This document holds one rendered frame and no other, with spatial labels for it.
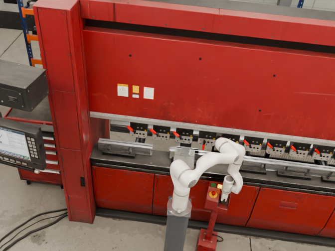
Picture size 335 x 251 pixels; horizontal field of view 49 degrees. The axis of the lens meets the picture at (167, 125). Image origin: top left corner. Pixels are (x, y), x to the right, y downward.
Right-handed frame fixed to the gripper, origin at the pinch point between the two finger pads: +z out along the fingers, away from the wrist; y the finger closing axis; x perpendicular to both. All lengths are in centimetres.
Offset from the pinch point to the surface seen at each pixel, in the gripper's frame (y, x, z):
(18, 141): 46, -150, -78
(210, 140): -30, -22, -40
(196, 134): -54, -37, -20
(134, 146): -22, -88, -21
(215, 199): 4.2, -7.0, -4.4
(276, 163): -38, 40, -20
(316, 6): -485, 113, 26
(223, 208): 6.3, 1.4, 3.0
